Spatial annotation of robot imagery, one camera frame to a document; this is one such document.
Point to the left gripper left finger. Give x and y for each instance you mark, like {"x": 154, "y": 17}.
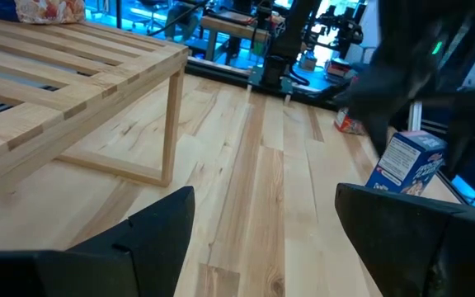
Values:
{"x": 151, "y": 247}

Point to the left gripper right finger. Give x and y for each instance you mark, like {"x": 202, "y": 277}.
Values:
{"x": 419, "y": 247}

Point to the red Froot Loops cereal box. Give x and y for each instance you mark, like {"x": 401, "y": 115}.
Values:
{"x": 344, "y": 123}

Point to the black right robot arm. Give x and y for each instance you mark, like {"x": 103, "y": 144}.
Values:
{"x": 406, "y": 24}

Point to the wooden slatted shelf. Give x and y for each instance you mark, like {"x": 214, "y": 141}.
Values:
{"x": 56, "y": 90}

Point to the wooden background table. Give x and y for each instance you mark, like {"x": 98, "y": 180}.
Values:
{"x": 229, "y": 26}

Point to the white metal bracket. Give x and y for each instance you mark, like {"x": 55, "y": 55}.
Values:
{"x": 415, "y": 117}

